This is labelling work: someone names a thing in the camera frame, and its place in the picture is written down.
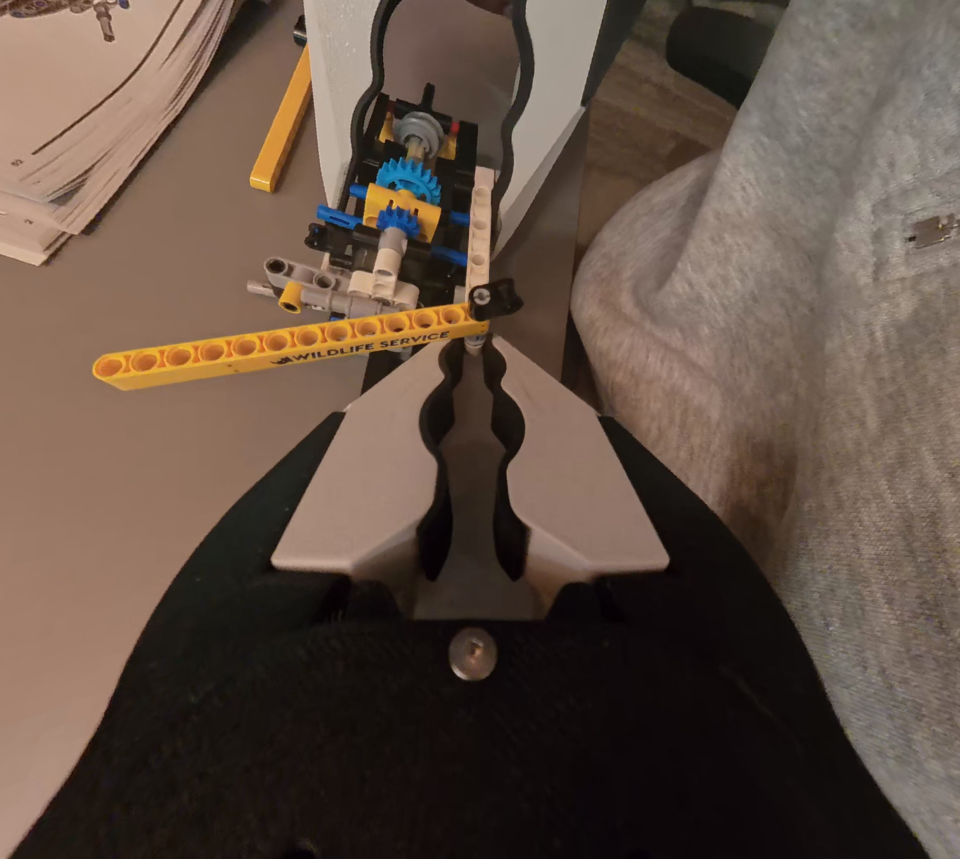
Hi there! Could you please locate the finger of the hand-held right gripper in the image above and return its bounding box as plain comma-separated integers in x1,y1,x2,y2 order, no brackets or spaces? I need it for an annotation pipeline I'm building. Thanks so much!
302,0,438,199
497,0,628,239

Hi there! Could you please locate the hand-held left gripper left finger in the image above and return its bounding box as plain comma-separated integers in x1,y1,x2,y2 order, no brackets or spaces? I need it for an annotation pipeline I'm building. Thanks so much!
268,340,462,584

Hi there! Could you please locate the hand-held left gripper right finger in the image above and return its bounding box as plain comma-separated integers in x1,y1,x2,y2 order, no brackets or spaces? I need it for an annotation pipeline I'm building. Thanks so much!
480,334,672,603

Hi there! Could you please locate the printed yellow lego beam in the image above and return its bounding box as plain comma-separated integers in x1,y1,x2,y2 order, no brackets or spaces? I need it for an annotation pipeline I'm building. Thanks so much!
91,319,493,394

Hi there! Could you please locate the lego gear model assembly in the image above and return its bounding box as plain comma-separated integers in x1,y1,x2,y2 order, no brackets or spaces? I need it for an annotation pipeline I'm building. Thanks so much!
246,82,526,326

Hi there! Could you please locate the plain yellow lego beam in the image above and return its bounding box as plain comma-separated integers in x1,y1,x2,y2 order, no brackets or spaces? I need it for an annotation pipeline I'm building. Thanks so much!
249,41,313,195

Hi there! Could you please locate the lego instruction booklet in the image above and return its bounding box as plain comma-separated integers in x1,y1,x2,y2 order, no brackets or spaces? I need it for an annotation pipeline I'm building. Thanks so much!
0,0,301,268

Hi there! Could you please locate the person in grey sweater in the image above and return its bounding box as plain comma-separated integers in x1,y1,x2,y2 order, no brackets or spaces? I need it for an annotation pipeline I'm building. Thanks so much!
568,0,960,859

